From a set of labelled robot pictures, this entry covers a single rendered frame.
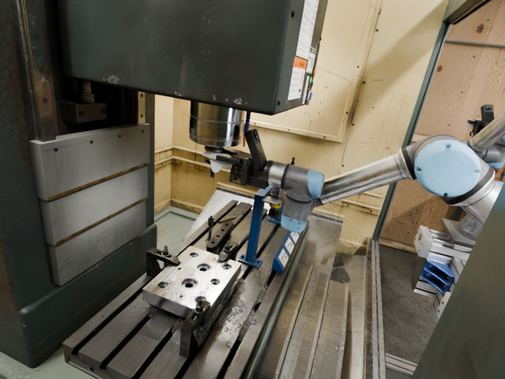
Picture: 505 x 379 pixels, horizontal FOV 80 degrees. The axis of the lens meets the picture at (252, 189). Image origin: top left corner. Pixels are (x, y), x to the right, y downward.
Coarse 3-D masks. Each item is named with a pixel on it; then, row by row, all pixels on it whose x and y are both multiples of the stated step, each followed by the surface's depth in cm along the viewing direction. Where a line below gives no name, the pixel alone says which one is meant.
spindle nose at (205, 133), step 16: (192, 112) 84; (208, 112) 81; (224, 112) 81; (240, 112) 84; (192, 128) 85; (208, 128) 82; (224, 128) 83; (240, 128) 87; (208, 144) 84; (224, 144) 85
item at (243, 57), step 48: (96, 0) 77; (144, 0) 72; (192, 0) 69; (240, 0) 65; (288, 0) 62; (96, 48) 81; (144, 48) 76; (192, 48) 72; (240, 48) 68; (288, 48) 68; (192, 96) 76; (240, 96) 72; (288, 96) 79
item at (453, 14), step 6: (450, 0) 135; (456, 0) 123; (462, 0) 112; (468, 0) 105; (474, 0) 104; (450, 6) 132; (456, 6) 120; (462, 6) 113; (468, 6) 112; (450, 12) 129; (456, 12) 123; (462, 12) 121; (444, 18) 139; (450, 18) 134
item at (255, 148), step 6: (246, 132) 85; (252, 132) 85; (246, 138) 85; (252, 138) 85; (258, 138) 87; (252, 144) 85; (258, 144) 86; (252, 150) 86; (258, 150) 86; (252, 156) 86; (258, 156) 86; (264, 156) 88; (258, 162) 86; (264, 162) 88; (258, 168) 87
